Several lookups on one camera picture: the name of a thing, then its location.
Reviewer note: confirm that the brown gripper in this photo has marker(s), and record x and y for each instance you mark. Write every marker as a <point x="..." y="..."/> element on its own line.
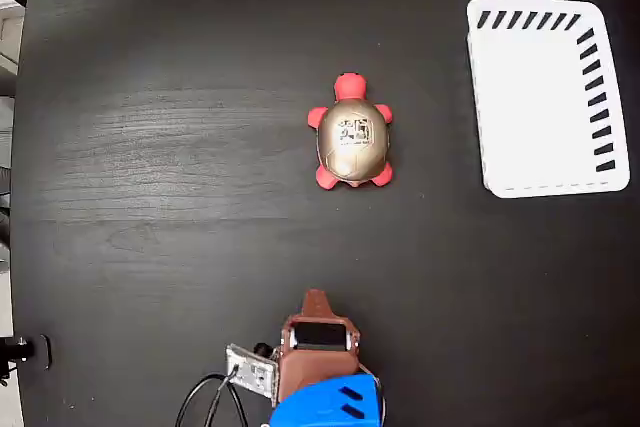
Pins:
<point x="316" y="366"/>

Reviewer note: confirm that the red turtle toy gold shell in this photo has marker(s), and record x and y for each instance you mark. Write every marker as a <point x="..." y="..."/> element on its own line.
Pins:
<point x="352" y="157"/>

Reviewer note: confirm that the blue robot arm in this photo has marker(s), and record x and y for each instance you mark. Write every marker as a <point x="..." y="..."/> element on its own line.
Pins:
<point x="320" y="404"/>

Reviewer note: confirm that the white plastic basket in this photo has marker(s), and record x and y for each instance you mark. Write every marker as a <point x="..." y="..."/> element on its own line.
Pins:
<point x="530" y="112"/>

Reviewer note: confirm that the black table clamp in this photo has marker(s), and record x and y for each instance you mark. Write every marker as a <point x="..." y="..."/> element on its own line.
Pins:
<point x="42" y="352"/>

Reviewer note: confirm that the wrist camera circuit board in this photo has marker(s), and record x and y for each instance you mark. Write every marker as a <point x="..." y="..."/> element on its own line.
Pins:
<point x="250" y="372"/>

